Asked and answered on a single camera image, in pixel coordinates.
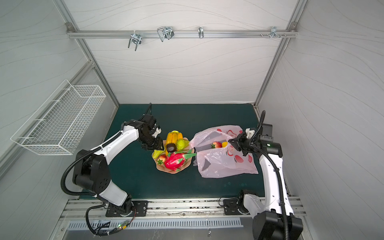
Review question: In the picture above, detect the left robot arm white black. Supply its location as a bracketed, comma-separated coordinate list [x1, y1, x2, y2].
[60, 114, 164, 216]

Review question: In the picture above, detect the yellow banana bunch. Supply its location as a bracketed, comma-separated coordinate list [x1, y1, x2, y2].
[165, 131, 184, 147]

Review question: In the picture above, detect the left black cable bundle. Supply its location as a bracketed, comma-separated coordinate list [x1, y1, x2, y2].
[85, 205, 137, 237]

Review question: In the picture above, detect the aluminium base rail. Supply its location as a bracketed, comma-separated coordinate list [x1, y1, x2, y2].
[59, 196, 307, 221]

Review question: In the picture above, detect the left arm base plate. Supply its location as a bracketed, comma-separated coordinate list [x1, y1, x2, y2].
[106, 200, 149, 218]

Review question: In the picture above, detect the pink plastic bag peach print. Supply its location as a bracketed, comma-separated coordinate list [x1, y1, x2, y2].
[189, 125, 259, 179]

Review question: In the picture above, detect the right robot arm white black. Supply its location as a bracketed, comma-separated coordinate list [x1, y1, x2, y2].
[229, 133, 304, 240]

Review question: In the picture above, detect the red yellow strawberry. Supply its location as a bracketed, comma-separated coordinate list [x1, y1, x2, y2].
[157, 155, 167, 166]

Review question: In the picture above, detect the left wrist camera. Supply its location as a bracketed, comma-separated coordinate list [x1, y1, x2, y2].
[144, 114, 162, 138]

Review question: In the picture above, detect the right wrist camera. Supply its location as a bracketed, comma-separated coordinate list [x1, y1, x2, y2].
[246, 124, 274, 142]

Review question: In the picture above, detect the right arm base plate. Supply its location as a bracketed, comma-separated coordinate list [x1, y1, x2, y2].
[221, 199, 250, 216]

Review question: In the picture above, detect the white wire basket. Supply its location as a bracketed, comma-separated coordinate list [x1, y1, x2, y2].
[11, 80, 106, 156]

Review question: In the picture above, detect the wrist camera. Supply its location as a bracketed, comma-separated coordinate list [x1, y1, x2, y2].
[246, 124, 274, 142]
[144, 114, 162, 138]

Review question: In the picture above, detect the metal bracket right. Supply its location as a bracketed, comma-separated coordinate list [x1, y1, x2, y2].
[260, 27, 287, 39]

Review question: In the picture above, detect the metal hook clamp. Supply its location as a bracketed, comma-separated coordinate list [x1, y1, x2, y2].
[157, 27, 175, 42]
[128, 32, 142, 51]

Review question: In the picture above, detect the metal hook clamp left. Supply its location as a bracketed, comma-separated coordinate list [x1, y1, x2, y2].
[128, 32, 142, 51]

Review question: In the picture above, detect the green starfruit left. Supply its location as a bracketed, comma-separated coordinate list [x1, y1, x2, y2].
[152, 150, 165, 160]

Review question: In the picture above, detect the pink dragon fruit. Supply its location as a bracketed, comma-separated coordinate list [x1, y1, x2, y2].
[165, 150, 197, 171]

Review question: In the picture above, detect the pink flower-shaped fruit plate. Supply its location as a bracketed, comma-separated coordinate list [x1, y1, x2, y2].
[152, 146, 197, 174]

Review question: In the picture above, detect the white slotted cable duct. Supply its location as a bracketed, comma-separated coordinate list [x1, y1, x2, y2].
[67, 218, 244, 231]

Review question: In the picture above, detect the metal hook clamp middle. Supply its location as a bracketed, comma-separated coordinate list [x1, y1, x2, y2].
[157, 27, 175, 42]

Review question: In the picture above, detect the small metal hook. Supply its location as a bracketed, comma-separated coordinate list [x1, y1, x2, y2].
[198, 27, 204, 39]

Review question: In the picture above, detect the dark purple plum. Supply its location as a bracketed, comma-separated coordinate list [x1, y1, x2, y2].
[166, 143, 177, 153]

